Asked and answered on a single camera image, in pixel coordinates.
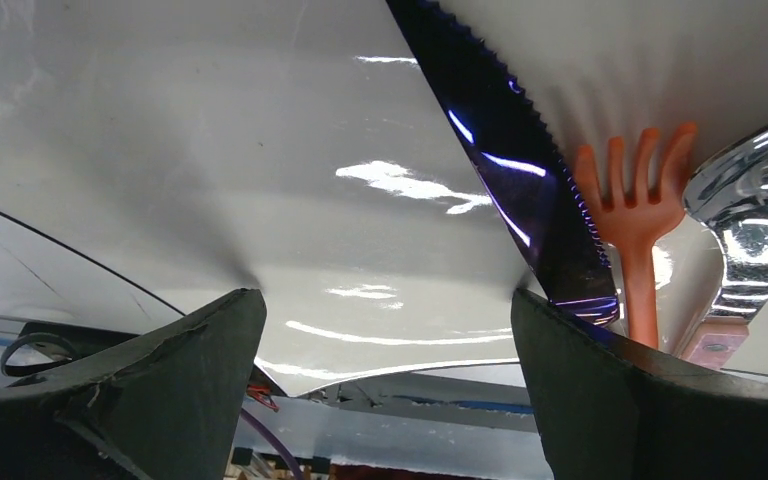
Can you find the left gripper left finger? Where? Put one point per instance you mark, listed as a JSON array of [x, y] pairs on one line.
[[163, 405]]

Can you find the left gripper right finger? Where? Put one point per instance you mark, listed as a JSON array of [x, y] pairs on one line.
[[607, 407]]

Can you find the dark blue plastic knife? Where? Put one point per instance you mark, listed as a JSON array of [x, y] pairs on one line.
[[516, 159]]

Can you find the white square plate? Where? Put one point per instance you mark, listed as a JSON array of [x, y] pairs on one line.
[[156, 154]]

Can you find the orange plastic fork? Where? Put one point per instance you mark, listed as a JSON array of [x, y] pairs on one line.
[[633, 219]]

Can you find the silver spoon pink handle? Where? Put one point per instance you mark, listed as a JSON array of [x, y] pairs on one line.
[[728, 195]]

